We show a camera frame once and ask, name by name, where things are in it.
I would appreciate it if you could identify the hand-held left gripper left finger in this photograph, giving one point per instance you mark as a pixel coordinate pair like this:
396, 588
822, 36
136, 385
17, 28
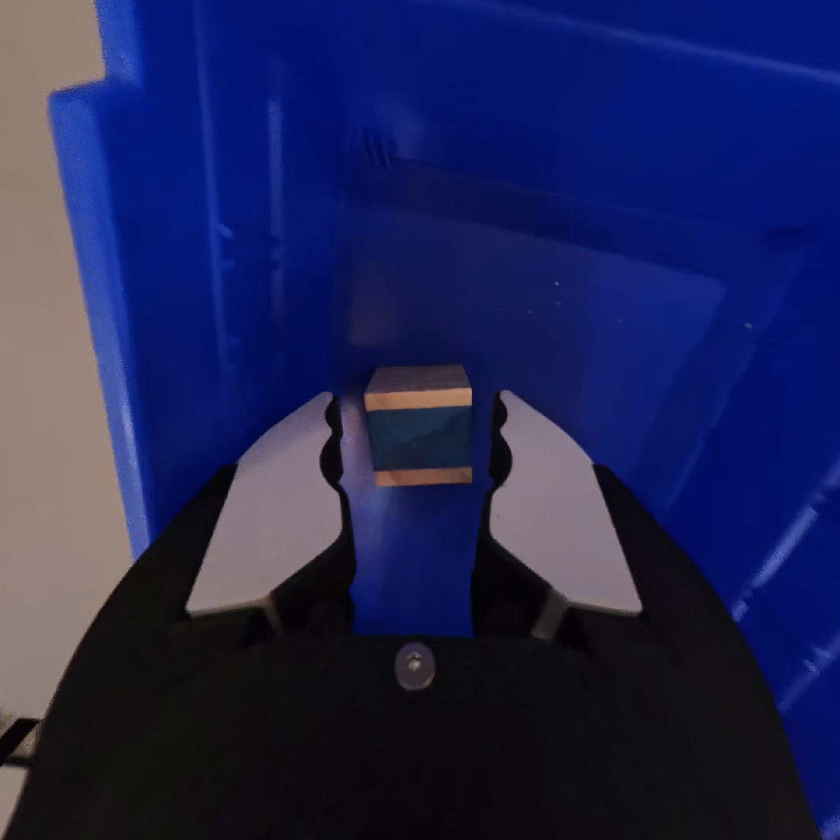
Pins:
275, 525

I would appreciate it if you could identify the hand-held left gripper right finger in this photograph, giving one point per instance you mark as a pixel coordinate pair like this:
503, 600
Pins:
558, 525

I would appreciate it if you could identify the wooden block with blue stripe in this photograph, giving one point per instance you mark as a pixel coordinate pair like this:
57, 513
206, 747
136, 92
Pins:
420, 433

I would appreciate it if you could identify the blue plastic bin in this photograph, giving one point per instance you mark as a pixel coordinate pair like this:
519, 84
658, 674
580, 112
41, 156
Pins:
590, 197

